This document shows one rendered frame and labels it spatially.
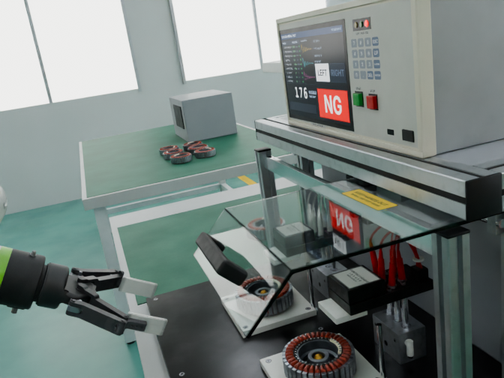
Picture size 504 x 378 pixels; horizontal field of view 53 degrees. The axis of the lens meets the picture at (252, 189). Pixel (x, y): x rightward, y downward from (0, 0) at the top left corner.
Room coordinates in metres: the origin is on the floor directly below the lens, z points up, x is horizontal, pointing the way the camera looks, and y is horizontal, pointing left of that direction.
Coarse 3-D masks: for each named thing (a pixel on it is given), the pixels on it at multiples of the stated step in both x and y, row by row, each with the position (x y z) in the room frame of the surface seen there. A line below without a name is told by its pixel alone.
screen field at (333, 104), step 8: (320, 88) 0.87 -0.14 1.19; (320, 96) 0.87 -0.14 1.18; (328, 96) 0.84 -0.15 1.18; (336, 96) 0.82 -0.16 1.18; (344, 96) 0.79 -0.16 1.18; (320, 104) 0.88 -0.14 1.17; (328, 104) 0.85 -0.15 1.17; (336, 104) 0.82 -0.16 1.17; (344, 104) 0.80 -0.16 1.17; (320, 112) 0.88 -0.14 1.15; (328, 112) 0.85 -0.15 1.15; (336, 112) 0.82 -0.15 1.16; (344, 112) 0.80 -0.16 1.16; (344, 120) 0.80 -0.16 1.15
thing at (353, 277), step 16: (336, 272) 0.73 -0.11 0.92; (352, 272) 0.72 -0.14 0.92; (368, 272) 0.71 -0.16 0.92; (336, 288) 0.70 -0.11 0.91; (352, 288) 0.67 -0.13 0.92; (368, 288) 0.67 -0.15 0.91; (384, 288) 0.68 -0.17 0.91; (400, 288) 0.69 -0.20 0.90; (416, 288) 0.69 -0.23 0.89; (432, 288) 0.70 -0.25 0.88; (320, 304) 0.71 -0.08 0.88; (336, 304) 0.70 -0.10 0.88; (352, 304) 0.66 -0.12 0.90; (368, 304) 0.67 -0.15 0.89; (384, 304) 0.68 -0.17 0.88; (336, 320) 0.66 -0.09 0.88
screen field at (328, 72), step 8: (320, 64) 0.86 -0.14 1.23; (328, 64) 0.83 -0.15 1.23; (336, 64) 0.81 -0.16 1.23; (320, 72) 0.87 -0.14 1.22; (328, 72) 0.84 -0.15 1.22; (336, 72) 0.81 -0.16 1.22; (344, 72) 0.79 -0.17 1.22; (320, 80) 0.87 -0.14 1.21; (328, 80) 0.84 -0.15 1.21; (336, 80) 0.81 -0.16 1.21; (344, 80) 0.79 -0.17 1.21
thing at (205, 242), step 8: (200, 240) 0.59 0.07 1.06; (208, 240) 0.58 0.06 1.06; (216, 240) 0.60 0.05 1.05; (200, 248) 0.58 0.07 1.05; (208, 248) 0.56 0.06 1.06; (216, 248) 0.55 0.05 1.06; (224, 248) 0.60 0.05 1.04; (208, 256) 0.54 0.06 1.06; (216, 256) 0.53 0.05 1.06; (224, 256) 0.52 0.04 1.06; (216, 264) 0.52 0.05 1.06; (224, 264) 0.51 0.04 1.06; (232, 264) 0.51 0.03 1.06; (216, 272) 0.51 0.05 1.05; (224, 272) 0.50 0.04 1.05; (232, 272) 0.51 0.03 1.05; (240, 272) 0.51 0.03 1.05; (232, 280) 0.51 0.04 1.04; (240, 280) 0.51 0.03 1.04
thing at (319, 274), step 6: (336, 264) 0.96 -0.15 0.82; (312, 270) 0.97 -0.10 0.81; (318, 270) 0.94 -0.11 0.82; (324, 270) 0.94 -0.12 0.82; (330, 270) 0.93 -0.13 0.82; (336, 270) 0.93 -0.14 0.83; (342, 270) 0.92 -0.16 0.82; (312, 276) 0.98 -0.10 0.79; (318, 276) 0.95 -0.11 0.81; (324, 276) 0.92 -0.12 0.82; (318, 282) 0.95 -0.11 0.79; (324, 282) 0.92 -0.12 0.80; (318, 288) 0.96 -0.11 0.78; (324, 288) 0.93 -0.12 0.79; (324, 294) 0.93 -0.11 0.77
